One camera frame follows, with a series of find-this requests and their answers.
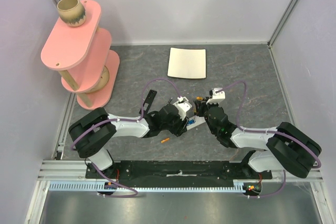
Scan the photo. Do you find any small white box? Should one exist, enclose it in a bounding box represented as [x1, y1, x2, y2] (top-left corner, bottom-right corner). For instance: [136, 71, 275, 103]
[186, 115, 206, 131]

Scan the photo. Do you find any orange battery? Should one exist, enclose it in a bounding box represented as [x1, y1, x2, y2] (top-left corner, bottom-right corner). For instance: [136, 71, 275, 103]
[161, 137, 170, 144]

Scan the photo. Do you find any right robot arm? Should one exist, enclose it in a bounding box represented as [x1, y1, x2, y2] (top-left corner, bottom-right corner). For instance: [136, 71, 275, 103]
[194, 98, 322, 179]

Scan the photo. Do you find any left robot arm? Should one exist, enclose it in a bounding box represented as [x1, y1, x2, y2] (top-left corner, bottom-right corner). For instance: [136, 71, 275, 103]
[69, 102, 192, 178]

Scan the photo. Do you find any blue battery in box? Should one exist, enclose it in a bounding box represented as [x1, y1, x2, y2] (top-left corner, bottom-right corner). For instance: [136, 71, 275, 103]
[187, 120, 195, 125]

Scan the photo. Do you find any white square plate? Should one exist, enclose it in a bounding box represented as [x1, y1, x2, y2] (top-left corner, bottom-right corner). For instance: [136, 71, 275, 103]
[167, 48, 206, 79]

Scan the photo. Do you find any beige cup on lower shelf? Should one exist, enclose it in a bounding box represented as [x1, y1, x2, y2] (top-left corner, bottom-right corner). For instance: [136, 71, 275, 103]
[91, 66, 110, 92]

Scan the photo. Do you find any pink three tier shelf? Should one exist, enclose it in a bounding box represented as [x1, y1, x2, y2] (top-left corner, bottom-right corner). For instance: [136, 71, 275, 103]
[40, 0, 120, 110]

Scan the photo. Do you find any beige ceramic mug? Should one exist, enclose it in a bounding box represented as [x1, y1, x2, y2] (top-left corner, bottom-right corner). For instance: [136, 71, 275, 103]
[57, 0, 86, 27]

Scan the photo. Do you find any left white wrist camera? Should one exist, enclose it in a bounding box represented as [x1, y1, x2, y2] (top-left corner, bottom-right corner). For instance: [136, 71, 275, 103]
[173, 96, 192, 120]

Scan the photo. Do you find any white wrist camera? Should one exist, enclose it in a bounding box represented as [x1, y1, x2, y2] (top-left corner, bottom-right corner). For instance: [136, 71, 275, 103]
[206, 88, 226, 104]
[173, 96, 192, 120]

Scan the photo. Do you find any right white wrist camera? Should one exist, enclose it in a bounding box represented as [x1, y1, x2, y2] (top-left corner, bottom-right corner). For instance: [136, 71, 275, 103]
[206, 88, 226, 104]

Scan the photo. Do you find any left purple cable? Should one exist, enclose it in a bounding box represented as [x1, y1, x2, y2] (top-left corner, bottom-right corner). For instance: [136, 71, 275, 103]
[70, 78, 184, 198]

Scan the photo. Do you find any purple cable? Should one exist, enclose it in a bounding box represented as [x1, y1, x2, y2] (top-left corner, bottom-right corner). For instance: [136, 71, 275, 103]
[215, 81, 322, 200]
[70, 78, 184, 198]

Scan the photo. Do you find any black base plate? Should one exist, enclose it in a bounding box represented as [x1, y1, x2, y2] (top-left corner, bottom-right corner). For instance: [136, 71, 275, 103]
[85, 159, 274, 189]

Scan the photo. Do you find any light blue cable duct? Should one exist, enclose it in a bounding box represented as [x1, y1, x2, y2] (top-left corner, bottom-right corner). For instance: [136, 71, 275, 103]
[48, 180, 247, 193]

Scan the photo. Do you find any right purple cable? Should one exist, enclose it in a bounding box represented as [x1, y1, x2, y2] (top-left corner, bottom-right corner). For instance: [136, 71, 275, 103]
[215, 81, 322, 200]

